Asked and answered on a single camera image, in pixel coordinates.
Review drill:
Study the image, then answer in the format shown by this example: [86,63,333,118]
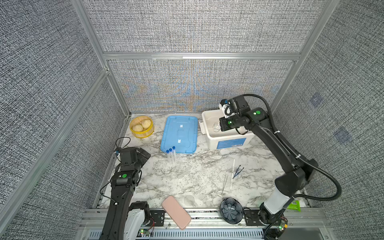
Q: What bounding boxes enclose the white plastic storage box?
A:
[200,110,255,150]

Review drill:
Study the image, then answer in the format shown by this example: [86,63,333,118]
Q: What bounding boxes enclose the blue plastic box lid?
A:
[161,116,198,154]

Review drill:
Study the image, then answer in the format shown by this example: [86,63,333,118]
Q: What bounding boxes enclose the dark blue tweezers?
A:
[232,165,244,179]

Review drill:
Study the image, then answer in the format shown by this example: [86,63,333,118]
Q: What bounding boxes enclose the metal tweezers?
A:
[222,175,228,194]

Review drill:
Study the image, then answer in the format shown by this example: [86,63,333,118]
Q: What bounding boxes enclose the clear petri dish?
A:
[183,195,197,208]

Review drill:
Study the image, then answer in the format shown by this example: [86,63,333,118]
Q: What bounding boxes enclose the white glass rod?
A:
[230,159,236,191]

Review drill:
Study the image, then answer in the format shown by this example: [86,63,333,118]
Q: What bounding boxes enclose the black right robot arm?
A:
[219,94,342,225]

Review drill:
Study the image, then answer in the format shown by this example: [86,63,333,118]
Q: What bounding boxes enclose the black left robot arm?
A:
[100,147,151,240]

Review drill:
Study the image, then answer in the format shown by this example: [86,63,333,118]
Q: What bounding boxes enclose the blue label sticker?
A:
[217,138,247,149]

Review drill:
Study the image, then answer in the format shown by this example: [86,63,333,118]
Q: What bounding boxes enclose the left steamed bun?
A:
[132,124,144,133]

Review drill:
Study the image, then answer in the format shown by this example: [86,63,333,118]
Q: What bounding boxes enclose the steamed bun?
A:
[132,124,144,133]
[141,119,153,130]

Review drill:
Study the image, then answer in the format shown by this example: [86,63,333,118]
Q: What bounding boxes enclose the yellow wooden steamer basket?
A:
[130,116,155,139]

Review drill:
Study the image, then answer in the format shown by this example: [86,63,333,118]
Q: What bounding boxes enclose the right steamed bun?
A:
[141,119,153,130]

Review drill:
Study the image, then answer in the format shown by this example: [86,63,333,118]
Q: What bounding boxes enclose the pink phone case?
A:
[162,196,192,230]

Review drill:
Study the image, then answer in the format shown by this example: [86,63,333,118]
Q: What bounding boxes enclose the black round pleated dish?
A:
[219,198,244,225]

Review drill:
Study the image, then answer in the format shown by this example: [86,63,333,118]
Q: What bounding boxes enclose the green snack packet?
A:
[287,200,301,212]

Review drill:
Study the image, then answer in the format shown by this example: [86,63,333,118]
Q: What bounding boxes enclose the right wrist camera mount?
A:
[219,99,233,119]

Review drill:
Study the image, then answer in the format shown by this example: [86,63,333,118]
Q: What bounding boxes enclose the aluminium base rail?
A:
[80,207,328,240]

